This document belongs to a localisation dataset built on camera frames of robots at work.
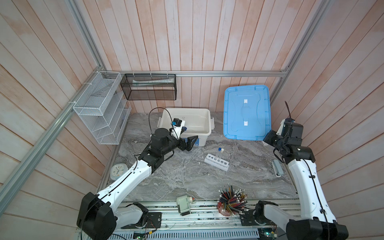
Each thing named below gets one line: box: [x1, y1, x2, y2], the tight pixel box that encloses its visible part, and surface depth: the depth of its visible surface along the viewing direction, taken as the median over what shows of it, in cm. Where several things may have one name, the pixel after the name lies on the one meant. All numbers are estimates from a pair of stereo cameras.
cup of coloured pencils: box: [217, 183, 249, 217], surface depth 68 cm
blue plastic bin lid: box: [223, 85, 272, 141], surface depth 83 cm
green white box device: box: [176, 195, 193, 217], surface depth 75 cm
